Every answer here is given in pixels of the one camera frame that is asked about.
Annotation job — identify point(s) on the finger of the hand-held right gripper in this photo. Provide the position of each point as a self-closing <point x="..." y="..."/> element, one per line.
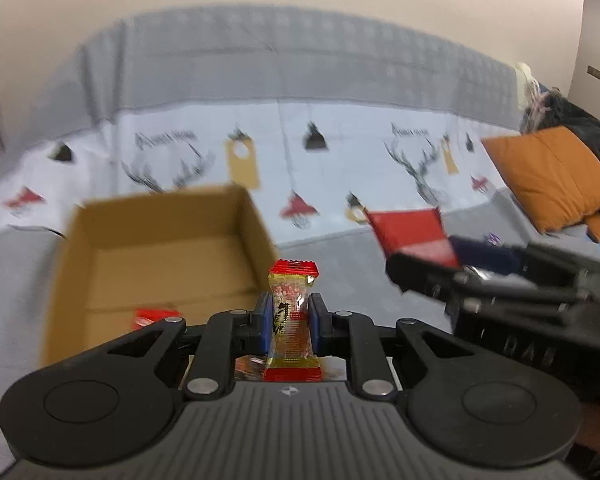
<point x="415" y="270"/>
<point x="485" y="255"/>

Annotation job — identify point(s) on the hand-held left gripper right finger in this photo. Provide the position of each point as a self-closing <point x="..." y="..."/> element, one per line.
<point x="316" y="321"/>

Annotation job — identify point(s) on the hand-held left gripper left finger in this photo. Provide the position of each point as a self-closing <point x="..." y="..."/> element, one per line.
<point x="265" y="321"/>

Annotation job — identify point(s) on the clear yellow snack packet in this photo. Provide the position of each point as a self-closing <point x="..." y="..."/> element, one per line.
<point x="290" y="300"/>

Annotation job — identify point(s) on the small plain red snack packet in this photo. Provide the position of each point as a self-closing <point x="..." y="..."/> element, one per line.
<point x="410" y="230"/>

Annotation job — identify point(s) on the large red snack packet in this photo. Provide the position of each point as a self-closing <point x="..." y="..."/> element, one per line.
<point x="150" y="317"/>

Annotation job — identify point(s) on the brown cardboard box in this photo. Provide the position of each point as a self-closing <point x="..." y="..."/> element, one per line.
<point x="105" y="232"/>

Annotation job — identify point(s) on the orange snack packet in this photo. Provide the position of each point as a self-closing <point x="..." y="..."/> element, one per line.
<point x="250" y="367"/>

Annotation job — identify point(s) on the orange pillow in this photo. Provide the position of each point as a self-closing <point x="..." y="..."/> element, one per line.
<point x="550" y="175"/>

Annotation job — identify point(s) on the dark clothes pile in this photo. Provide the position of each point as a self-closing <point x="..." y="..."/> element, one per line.
<point x="585" y="120"/>

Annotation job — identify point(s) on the white bag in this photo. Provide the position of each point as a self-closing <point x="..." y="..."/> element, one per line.
<point x="526" y="80"/>

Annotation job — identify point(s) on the wall socket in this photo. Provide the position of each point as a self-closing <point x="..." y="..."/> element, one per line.
<point x="594" y="72"/>

